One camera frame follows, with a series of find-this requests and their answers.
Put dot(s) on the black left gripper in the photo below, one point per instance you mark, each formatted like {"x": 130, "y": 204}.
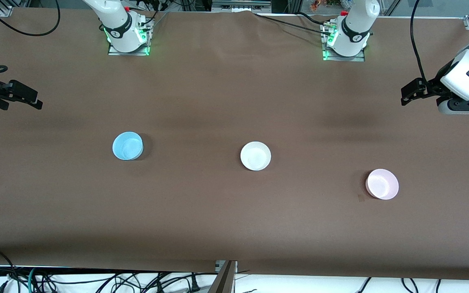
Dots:
{"x": 431, "y": 86}

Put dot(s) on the pink plastic bowl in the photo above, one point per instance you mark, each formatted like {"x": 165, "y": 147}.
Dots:
{"x": 383, "y": 184}

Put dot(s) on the light blue plastic bowl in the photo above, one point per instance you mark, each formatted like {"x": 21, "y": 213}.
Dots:
{"x": 127, "y": 145}

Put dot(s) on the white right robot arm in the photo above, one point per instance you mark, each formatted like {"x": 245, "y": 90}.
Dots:
{"x": 116, "y": 24}

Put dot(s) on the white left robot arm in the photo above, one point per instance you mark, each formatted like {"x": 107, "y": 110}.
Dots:
{"x": 352, "y": 24}

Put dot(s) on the white plastic bowl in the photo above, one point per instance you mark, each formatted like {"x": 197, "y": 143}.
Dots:
{"x": 255, "y": 156}

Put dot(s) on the small orange toy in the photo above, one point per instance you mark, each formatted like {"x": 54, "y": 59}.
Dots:
{"x": 316, "y": 5}

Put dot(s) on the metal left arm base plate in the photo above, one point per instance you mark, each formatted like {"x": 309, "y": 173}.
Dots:
{"x": 358, "y": 58}

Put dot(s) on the aluminium frame rail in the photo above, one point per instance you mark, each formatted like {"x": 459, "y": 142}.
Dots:
{"x": 240, "y": 5}

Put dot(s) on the grey metal post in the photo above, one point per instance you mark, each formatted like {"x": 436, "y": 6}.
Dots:
{"x": 224, "y": 280}

